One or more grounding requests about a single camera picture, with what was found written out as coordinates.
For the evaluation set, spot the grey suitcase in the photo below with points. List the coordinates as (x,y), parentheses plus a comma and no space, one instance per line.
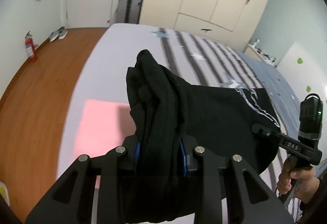
(129,6)

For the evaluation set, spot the black t-shirt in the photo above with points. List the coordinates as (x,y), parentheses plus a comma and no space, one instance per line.
(204,111)

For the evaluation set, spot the bed with striped sheet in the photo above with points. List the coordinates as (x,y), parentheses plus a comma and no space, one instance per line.
(115,60)

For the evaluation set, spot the white nightstand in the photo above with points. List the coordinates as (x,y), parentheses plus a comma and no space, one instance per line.
(255,52)

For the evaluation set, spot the pink folded garment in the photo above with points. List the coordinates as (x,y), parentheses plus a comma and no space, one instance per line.
(102,124)

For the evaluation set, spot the person's right hand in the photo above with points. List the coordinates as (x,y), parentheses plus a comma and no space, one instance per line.
(304,175)

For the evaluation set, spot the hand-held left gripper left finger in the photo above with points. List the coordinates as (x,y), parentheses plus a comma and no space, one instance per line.
(138,152)

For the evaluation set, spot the red fire extinguisher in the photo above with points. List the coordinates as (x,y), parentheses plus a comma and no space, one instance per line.
(30,47)

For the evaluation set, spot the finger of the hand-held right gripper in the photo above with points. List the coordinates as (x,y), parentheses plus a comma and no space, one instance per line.
(263,132)

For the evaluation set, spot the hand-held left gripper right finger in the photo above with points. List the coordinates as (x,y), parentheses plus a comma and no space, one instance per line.
(182,160)

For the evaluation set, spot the grey shoe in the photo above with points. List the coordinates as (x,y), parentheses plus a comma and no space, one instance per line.
(54,36)
(62,34)

